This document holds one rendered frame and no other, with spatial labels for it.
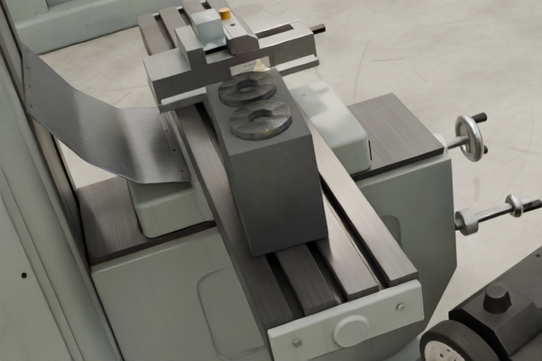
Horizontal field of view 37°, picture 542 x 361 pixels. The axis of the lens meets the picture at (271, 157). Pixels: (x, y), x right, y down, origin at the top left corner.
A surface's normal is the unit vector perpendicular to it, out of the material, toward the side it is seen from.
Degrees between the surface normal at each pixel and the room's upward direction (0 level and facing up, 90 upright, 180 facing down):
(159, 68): 0
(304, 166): 90
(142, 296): 90
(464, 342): 7
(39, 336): 89
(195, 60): 90
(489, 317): 0
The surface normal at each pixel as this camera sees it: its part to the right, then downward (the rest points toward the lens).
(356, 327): 0.28, 0.49
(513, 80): -0.17, -0.82
